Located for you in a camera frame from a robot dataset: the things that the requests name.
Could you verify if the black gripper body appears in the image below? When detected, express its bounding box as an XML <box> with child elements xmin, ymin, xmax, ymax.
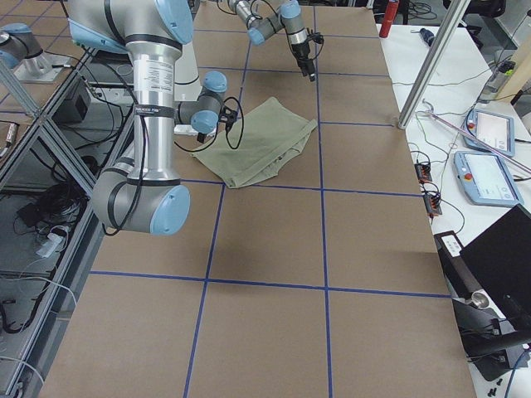
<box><xmin>202</xmin><ymin>105</ymin><xmax>237</xmax><ymax>133</ymax></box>
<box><xmin>290</xmin><ymin>28</ymin><xmax>324</xmax><ymax>70</ymax></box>

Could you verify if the olive green long-sleeve shirt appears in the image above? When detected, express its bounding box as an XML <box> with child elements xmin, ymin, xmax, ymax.
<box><xmin>192</xmin><ymin>97</ymin><xmax>317</xmax><ymax>188</ymax></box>

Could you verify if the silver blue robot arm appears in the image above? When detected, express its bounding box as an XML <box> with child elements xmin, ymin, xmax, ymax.
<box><xmin>226</xmin><ymin>1</ymin><xmax>324</xmax><ymax>82</ymax></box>
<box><xmin>68</xmin><ymin>1</ymin><xmax>236</xmax><ymax>235</ymax></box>

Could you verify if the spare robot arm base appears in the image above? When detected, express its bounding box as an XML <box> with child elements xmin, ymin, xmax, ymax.
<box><xmin>1</xmin><ymin>22</ymin><xmax>71</xmax><ymax>83</ymax></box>

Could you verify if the red bottle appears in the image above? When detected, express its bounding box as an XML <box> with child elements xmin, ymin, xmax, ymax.
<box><xmin>379</xmin><ymin>0</ymin><xmax>399</xmax><ymax>38</ymax></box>

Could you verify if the orange terminal block upper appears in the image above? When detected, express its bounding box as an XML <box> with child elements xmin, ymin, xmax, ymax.
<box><xmin>414</xmin><ymin>163</ymin><xmax>433</xmax><ymax>183</ymax></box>

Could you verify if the orange terminal block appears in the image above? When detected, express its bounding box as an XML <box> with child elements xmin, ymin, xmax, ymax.
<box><xmin>423</xmin><ymin>192</ymin><xmax>442</xmax><ymax>219</ymax></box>
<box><xmin>414</xmin><ymin>163</ymin><xmax>433</xmax><ymax>183</ymax></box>

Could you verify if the orange terminal block lower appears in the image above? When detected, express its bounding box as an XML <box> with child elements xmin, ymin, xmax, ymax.
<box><xmin>423</xmin><ymin>192</ymin><xmax>442</xmax><ymax>219</ymax></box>

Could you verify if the white power strip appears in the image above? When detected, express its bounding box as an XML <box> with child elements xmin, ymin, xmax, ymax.
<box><xmin>36</xmin><ymin>232</ymin><xmax>66</xmax><ymax>258</ymax></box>

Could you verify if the upper teach pendant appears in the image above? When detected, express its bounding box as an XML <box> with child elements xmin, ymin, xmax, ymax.
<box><xmin>463</xmin><ymin>109</ymin><xmax>515</xmax><ymax>157</ymax></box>

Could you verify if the teach pendant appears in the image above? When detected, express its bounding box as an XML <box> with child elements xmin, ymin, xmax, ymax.
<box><xmin>463</xmin><ymin>109</ymin><xmax>515</xmax><ymax>157</ymax></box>
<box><xmin>453</xmin><ymin>151</ymin><xmax>524</xmax><ymax>207</ymax></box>

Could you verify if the lower teach pendant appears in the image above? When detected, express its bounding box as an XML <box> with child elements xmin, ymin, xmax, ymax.
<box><xmin>453</xmin><ymin>151</ymin><xmax>524</xmax><ymax>207</ymax></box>

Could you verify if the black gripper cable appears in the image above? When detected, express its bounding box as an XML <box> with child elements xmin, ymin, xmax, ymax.
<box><xmin>173</xmin><ymin>95</ymin><xmax>246</xmax><ymax>153</ymax></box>

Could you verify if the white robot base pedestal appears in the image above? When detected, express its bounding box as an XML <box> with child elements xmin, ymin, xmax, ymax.
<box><xmin>169</xmin><ymin>24</ymin><xmax>223</xmax><ymax>136</ymax></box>

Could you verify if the aluminium frame post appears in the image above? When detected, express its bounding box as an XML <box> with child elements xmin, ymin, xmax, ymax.
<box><xmin>397</xmin><ymin>0</ymin><xmax>470</xmax><ymax>129</ymax></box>

